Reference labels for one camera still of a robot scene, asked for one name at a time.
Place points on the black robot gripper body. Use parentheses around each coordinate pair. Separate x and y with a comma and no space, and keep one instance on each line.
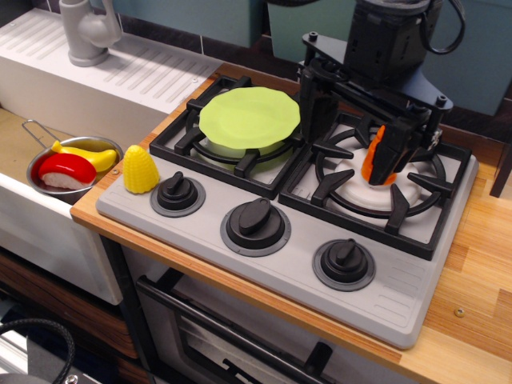
(324,59)

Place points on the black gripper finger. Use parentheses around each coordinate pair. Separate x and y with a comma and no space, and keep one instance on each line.
(318,108)
(400,142)

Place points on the orange toy carrot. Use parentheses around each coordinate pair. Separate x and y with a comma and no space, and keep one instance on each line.
(368,163)

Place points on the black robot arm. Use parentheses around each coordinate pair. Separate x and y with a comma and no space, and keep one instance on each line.
(377,71)

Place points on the right black burner grate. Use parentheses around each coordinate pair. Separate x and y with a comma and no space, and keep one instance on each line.
(417,213)

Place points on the black burner grate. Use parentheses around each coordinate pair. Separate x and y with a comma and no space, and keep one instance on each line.
(256,168)
(417,213)

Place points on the green plastic plate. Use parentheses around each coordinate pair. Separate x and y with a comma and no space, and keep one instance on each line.
(249,118)

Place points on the left black burner grate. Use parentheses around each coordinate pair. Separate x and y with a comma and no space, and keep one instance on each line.
(256,168)

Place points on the right black stove knob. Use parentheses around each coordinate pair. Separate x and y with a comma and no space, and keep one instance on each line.
(344,265)

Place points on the black stove knob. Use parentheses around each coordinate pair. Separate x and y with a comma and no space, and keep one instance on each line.
(344,265)
(255,229)
(177,196)

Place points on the middle black stove knob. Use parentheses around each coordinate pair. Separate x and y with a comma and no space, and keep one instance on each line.
(255,229)

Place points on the grey toy stove top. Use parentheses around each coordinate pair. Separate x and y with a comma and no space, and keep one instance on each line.
(392,307)

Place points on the left black stove knob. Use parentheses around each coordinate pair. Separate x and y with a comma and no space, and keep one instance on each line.
(177,196)

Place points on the yellow toy corn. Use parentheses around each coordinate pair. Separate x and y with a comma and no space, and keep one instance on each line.
(139,171)

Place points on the yellow toy banana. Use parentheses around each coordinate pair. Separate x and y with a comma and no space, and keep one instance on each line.
(101,161)

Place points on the grey toy faucet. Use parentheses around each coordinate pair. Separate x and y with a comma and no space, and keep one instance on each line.
(89,35)

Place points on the toy oven door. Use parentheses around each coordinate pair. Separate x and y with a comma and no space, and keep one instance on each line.
(230,343)

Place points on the small metal pot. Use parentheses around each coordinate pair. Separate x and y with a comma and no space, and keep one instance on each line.
(91,143)

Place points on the red and white toy sushi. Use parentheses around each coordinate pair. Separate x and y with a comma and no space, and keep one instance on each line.
(67,171)

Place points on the white toy sink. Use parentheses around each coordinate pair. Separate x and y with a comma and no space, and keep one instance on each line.
(121,99)

